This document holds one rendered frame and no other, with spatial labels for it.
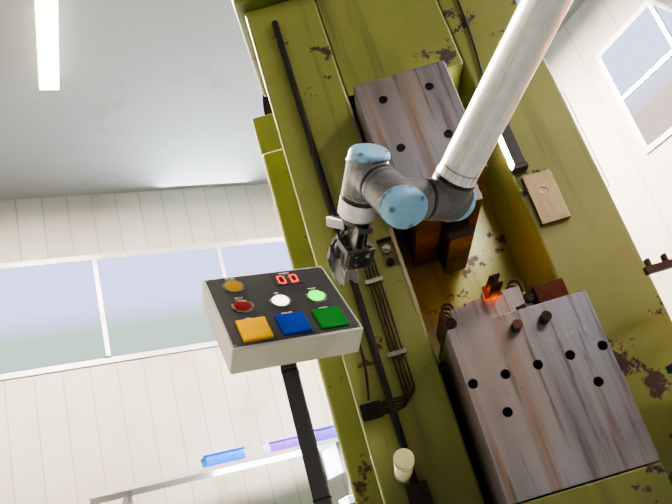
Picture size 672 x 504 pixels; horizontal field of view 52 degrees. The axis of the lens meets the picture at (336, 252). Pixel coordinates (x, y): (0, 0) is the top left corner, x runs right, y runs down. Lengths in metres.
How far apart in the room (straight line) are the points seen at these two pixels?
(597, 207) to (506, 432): 0.80
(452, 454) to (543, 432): 0.29
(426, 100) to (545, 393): 0.95
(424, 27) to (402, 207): 1.26
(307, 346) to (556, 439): 0.65
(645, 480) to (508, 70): 1.02
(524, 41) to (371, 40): 1.21
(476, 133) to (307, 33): 1.26
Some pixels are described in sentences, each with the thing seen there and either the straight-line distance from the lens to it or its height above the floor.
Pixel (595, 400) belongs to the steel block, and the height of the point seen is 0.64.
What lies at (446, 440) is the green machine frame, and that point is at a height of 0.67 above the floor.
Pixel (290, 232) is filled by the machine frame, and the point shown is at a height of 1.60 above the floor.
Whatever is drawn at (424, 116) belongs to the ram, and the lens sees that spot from 2.15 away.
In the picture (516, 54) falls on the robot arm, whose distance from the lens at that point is 1.35.
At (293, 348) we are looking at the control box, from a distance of 1.67.
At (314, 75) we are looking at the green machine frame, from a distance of 2.43.
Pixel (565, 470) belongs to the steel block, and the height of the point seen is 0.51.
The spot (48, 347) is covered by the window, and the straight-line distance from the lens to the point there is 5.73.
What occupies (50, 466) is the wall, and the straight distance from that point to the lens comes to 5.52.
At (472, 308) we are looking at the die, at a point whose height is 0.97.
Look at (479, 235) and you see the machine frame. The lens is 2.50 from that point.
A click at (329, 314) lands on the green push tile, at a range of 1.73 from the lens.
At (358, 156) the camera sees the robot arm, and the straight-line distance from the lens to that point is 1.43.
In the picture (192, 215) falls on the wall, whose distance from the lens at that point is 6.34.
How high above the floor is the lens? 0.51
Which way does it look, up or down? 22 degrees up
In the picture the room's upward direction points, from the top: 17 degrees counter-clockwise
